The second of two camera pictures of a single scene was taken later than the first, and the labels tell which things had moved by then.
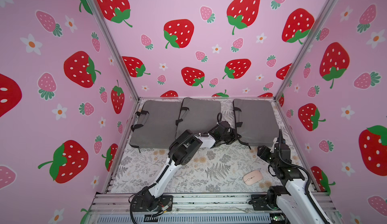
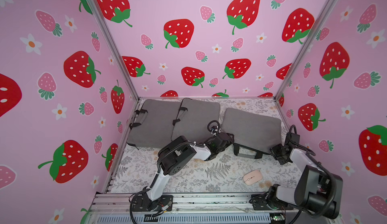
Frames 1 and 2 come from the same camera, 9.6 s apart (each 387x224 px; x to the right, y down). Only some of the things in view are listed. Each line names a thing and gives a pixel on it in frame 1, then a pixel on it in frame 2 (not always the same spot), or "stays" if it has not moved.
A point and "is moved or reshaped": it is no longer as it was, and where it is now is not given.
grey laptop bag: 198,115 stays
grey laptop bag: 256,122 is moved or reshaped
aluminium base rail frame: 121,204 stays
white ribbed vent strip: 222,219 stays
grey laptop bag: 154,125 stays
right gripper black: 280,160 → 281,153
